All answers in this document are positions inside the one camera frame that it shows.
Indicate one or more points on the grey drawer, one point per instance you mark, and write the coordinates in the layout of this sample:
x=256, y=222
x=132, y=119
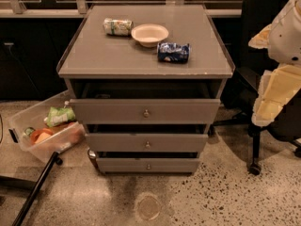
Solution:
x=145, y=111
x=146, y=165
x=146, y=142

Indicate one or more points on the blue crushed can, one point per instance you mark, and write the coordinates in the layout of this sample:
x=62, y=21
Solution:
x=173, y=52

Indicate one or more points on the round floor drain cover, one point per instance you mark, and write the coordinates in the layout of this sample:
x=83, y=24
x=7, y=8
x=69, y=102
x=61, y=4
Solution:
x=147, y=207

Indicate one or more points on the orange round object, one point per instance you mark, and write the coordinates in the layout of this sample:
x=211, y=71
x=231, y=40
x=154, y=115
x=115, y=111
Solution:
x=40, y=135

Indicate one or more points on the green snack bag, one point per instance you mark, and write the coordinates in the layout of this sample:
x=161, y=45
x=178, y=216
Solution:
x=59, y=115

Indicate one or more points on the black metal bar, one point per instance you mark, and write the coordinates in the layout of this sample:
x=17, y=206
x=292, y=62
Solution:
x=54, y=159

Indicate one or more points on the brown bottle behind cabinet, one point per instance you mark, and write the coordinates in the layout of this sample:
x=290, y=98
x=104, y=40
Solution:
x=93, y=158

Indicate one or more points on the grey drawer cabinet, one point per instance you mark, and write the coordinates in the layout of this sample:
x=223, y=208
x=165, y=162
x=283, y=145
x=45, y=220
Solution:
x=99, y=66

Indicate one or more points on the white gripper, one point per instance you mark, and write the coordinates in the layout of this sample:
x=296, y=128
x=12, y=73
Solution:
x=286, y=38

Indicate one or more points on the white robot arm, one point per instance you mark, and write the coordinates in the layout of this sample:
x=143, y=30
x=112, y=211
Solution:
x=282, y=39

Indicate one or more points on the beige paper bowl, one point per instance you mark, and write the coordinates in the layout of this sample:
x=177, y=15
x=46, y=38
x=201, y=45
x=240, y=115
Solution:
x=149, y=35

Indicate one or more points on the grey middle drawer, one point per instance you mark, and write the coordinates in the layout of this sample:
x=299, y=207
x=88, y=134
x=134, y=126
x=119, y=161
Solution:
x=146, y=142

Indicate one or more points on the grey bottom drawer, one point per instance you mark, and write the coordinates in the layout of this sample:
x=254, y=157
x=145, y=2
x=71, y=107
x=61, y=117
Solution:
x=146, y=165

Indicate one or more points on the clear plastic storage bin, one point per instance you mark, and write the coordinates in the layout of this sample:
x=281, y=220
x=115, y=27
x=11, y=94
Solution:
x=46, y=127

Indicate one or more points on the grey top drawer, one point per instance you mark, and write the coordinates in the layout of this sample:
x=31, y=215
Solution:
x=145, y=111

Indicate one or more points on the black office chair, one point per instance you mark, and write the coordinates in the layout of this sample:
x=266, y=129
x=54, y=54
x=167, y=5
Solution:
x=241, y=90

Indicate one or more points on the small green can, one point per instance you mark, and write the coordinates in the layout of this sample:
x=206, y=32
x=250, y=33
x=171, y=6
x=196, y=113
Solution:
x=28, y=131

